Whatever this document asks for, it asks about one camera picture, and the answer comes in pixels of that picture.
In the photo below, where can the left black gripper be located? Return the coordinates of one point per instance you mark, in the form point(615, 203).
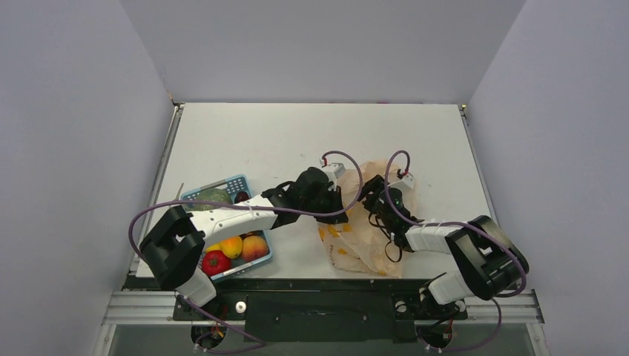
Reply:
point(335, 199)

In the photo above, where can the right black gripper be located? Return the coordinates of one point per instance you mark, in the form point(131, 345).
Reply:
point(372, 189)

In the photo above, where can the beige plastic bag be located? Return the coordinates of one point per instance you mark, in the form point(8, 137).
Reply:
point(357, 246)

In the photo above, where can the fake brown kiwi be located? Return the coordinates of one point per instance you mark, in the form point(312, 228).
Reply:
point(241, 196)

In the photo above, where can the fake orange mango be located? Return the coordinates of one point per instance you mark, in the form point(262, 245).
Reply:
point(232, 247)

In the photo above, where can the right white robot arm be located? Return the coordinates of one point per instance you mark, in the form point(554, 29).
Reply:
point(487, 261)

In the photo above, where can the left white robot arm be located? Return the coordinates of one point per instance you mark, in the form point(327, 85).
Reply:
point(173, 248)

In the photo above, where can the fake peach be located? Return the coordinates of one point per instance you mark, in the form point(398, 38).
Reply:
point(254, 247)

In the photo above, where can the green fake melon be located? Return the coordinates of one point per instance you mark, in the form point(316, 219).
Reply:
point(213, 195)

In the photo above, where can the yellow fake banana bunch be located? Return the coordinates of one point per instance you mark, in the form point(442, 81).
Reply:
point(214, 247)

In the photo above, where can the red fake tomato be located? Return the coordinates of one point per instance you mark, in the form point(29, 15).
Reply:
point(215, 262)

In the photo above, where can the blue plastic basket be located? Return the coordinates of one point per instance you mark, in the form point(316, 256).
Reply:
point(233, 185)

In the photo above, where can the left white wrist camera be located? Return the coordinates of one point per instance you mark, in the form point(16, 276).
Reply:
point(333, 170)

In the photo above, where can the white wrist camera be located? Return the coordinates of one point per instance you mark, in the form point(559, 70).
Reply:
point(405, 182)
point(333, 170)

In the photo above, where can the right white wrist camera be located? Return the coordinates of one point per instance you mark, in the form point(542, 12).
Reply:
point(405, 182)

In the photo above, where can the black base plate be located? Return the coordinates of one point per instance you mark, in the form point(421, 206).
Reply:
point(324, 310)

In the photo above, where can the aluminium rail frame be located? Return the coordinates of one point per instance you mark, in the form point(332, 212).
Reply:
point(156, 308)

